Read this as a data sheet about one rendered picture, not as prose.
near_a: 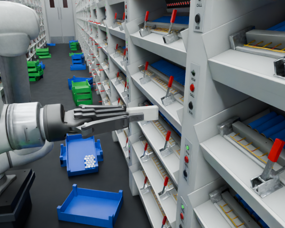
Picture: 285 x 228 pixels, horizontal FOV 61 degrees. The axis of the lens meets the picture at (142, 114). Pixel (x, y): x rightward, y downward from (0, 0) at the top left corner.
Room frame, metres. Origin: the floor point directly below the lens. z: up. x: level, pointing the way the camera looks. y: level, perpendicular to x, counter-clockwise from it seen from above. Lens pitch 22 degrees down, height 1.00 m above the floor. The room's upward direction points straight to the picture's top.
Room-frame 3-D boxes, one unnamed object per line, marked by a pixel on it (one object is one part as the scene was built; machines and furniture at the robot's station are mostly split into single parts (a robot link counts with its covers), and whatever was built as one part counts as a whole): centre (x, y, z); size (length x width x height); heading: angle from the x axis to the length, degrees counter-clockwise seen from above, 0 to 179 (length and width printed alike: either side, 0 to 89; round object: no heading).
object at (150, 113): (0.49, 0.00, 0.80); 0.07 x 0.01 x 0.03; 105
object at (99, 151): (1.60, 0.46, 0.04); 0.30 x 0.20 x 0.08; 106
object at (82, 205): (1.05, 0.28, 0.04); 0.30 x 0.20 x 0.08; 79
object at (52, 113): (0.46, 0.15, 0.80); 0.09 x 0.08 x 0.07; 105
